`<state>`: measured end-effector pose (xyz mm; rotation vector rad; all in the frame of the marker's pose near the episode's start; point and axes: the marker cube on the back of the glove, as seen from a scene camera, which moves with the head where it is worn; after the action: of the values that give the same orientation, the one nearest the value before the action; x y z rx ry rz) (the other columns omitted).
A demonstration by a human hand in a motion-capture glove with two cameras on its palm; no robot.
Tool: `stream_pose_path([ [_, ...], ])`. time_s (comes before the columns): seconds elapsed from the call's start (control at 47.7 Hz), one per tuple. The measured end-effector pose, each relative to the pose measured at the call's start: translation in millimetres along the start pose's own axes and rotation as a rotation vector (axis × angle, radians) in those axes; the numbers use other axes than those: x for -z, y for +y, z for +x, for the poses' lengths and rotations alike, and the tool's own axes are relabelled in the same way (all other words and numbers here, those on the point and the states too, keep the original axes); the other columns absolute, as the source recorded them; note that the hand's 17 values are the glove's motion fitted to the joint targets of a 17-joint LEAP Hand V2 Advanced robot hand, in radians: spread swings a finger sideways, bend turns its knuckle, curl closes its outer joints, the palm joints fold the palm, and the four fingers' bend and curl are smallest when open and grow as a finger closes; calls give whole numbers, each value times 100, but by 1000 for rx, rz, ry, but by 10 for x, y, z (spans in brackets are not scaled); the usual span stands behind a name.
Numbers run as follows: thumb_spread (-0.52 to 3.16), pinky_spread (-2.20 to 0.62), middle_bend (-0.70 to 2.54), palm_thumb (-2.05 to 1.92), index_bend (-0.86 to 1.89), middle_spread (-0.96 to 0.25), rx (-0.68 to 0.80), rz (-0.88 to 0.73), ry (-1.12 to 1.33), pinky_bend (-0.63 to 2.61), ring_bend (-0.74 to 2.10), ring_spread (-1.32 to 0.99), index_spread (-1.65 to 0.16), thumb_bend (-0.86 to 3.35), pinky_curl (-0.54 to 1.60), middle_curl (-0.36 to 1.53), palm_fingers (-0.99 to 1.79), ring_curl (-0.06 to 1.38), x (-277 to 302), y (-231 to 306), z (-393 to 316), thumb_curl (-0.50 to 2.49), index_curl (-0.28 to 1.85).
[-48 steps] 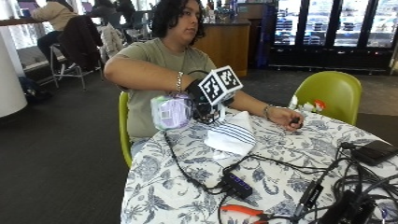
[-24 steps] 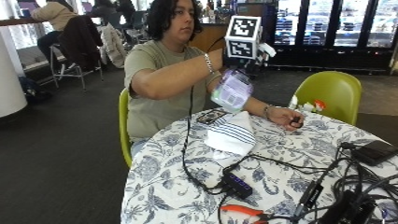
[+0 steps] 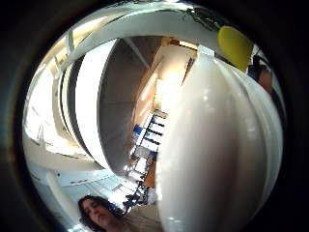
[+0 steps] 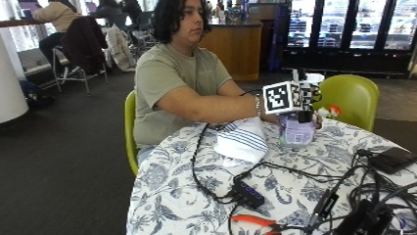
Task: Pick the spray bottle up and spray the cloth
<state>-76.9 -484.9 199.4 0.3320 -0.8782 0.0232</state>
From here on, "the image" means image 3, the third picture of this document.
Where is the yellow rounded object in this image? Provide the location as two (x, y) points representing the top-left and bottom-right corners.
(216, 25), (255, 73)

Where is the black shelving rack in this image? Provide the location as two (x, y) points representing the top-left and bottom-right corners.
(123, 108), (169, 211)

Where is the the person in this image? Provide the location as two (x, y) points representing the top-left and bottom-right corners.
(77, 193), (166, 232)

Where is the blue box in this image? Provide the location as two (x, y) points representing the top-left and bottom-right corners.
(132, 124), (144, 136)

